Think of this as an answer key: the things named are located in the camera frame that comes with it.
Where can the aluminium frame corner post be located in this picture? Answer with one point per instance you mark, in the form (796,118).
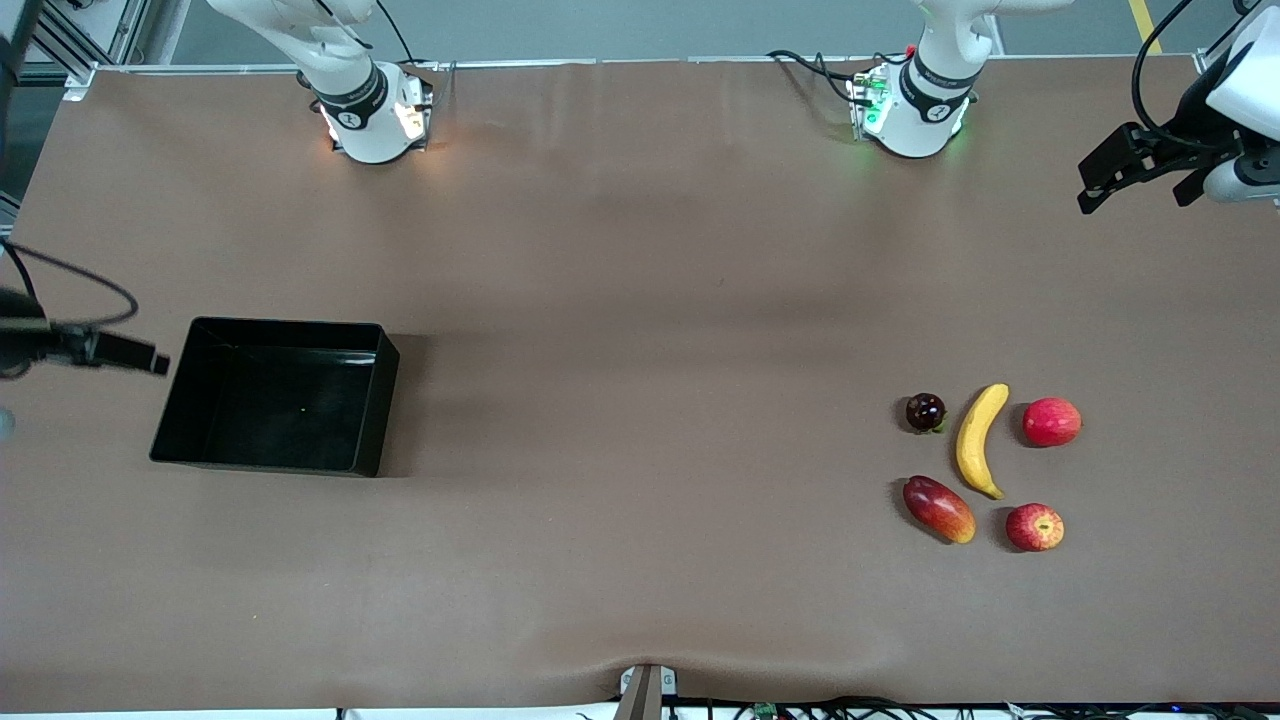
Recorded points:
(1212,60)

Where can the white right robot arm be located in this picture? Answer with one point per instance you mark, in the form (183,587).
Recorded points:
(360,110)

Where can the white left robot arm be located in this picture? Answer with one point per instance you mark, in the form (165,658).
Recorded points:
(925,100)

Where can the smooth red peach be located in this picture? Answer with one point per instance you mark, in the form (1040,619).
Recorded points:
(1051,422)

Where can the aluminium frame with diagonal strut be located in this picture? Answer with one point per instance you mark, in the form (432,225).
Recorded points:
(80,45)

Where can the dark purple mangosteen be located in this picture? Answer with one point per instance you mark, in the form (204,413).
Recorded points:
(925,411)

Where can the black rectangular plastic box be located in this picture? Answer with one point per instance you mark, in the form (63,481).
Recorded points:
(275,400)

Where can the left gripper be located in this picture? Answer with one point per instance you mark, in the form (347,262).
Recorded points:
(1187,130)

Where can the brown table mat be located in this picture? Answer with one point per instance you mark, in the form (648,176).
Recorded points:
(600,400)

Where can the red apple with yellow patch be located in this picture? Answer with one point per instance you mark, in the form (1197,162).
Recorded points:
(1035,527)

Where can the yellow banana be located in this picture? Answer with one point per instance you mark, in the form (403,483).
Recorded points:
(978,440)

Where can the red yellow mango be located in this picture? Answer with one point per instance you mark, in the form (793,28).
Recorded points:
(940,510)

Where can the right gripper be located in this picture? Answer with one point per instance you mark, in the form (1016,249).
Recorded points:
(22,343)

